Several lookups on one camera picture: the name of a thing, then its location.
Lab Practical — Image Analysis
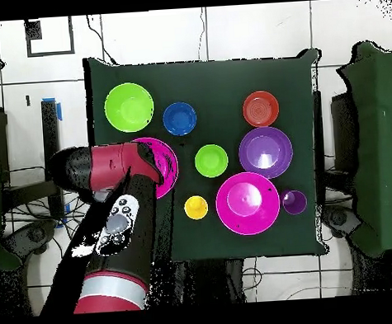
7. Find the small lime green bowl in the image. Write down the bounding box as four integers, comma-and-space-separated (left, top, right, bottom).
193, 143, 230, 179

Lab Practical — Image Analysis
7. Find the magenta plastic bowl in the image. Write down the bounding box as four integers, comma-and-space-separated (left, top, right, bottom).
213, 169, 283, 238
131, 134, 182, 202

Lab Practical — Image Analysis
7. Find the yellow plastic cup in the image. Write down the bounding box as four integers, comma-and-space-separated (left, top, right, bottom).
182, 195, 210, 222

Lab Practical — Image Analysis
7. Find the blue plastic bowl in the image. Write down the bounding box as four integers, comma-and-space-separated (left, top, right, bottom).
161, 100, 199, 138

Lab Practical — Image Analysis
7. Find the purple plastic bowl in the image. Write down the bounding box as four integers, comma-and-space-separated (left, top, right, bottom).
236, 124, 295, 181

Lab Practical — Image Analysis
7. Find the dark green tablecloth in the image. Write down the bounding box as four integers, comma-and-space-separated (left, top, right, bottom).
83, 43, 332, 270

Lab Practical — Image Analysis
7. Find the red plastic bowl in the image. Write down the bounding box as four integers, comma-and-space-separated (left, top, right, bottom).
241, 89, 281, 129

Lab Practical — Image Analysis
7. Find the large lime green bowl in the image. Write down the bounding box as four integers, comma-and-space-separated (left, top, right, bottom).
102, 81, 156, 135

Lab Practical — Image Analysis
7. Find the purple plastic cup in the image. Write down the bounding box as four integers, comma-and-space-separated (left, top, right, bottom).
280, 188, 309, 216

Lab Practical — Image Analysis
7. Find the blue tape strip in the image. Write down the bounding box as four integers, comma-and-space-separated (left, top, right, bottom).
41, 96, 63, 123

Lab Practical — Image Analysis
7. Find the black metal stand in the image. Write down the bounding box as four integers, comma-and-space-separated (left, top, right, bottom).
0, 100, 66, 224

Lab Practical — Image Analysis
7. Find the thin grey cable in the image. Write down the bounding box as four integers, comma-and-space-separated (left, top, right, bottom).
195, 7, 210, 62

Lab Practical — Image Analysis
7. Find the grey pedestal foot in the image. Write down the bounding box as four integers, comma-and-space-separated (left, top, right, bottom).
1, 218, 60, 261
320, 203, 364, 241

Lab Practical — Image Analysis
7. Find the black cable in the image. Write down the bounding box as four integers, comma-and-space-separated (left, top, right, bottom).
85, 13, 117, 66

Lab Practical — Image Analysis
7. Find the tangle of black cables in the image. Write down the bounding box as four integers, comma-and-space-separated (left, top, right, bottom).
2, 191, 93, 264

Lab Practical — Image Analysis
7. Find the black square floor frame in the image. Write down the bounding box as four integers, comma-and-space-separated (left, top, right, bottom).
25, 16, 75, 59

